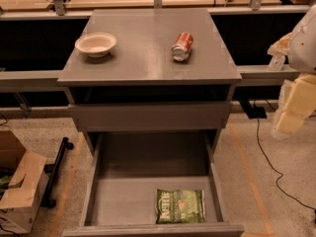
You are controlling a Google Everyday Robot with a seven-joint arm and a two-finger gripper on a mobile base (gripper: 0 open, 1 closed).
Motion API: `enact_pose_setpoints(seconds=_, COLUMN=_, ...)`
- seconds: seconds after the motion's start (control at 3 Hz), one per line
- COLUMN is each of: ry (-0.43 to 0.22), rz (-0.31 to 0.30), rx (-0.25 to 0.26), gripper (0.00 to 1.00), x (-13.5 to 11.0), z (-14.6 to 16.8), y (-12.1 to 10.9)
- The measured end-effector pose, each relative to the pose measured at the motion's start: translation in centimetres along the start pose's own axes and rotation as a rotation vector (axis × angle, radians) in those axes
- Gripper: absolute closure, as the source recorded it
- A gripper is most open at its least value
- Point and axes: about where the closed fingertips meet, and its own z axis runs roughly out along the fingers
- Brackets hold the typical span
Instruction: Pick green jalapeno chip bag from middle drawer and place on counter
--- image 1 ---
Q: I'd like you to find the grey metal rail frame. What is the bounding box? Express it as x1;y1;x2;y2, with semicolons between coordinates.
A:
0;5;310;92

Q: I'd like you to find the open cardboard box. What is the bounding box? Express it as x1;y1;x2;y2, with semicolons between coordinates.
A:
0;130;48;234

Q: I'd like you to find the black floor cable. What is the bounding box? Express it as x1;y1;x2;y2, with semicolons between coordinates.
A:
255;100;316;211

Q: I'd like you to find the clear sanitizer pump bottle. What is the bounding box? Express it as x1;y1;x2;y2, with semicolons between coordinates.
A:
269;55;285;71

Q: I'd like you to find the black metal stand bar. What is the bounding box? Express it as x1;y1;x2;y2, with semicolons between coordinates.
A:
40;137;74;208

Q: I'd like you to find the orange soda can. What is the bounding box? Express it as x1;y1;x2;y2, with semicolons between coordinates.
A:
171;32;194;62

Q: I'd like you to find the closed grey upper drawer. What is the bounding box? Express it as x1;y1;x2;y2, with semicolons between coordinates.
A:
68;101;231;131

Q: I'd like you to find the green jalapeno chip bag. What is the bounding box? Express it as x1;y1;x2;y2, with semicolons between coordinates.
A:
156;190;205;224

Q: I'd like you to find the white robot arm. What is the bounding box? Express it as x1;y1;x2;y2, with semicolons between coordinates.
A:
268;5;316;138

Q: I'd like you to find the grey drawer cabinet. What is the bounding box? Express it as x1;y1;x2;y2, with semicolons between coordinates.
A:
57;8;241;150

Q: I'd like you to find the white paper bowl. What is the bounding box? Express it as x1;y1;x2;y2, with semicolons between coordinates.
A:
75;33;117;58

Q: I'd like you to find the open grey middle drawer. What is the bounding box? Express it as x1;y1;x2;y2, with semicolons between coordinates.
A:
62;132;244;237

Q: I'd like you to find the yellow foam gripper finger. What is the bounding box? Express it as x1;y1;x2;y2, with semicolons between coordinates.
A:
272;74;316;136
268;33;291;56

